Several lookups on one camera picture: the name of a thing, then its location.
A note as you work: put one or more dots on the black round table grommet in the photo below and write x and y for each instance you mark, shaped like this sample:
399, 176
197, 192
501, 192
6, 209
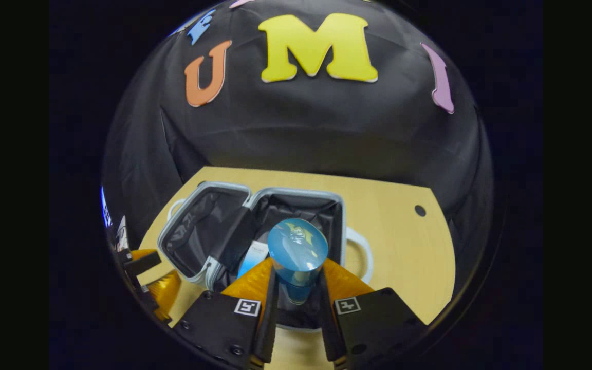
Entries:
420, 210

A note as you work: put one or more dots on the white grey object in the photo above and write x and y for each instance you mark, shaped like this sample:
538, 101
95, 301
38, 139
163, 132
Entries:
122, 234

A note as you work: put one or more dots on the computer screen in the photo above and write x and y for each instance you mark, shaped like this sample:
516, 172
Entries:
106, 206

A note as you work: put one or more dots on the green bottle with blue cap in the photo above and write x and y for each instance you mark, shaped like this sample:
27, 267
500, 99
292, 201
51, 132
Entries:
296, 246

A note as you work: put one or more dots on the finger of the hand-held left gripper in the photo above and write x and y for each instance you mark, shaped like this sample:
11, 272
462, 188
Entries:
167, 293
142, 263

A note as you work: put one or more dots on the black backdrop cloth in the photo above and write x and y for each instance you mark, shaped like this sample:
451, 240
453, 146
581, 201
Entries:
316, 128

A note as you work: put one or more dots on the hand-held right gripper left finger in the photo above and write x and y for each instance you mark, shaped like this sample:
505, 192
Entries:
270, 318

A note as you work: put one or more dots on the pale blue small suitcase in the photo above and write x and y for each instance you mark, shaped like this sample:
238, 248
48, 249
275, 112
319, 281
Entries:
198, 231

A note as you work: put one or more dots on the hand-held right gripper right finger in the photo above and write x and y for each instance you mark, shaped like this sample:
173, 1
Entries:
327, 318

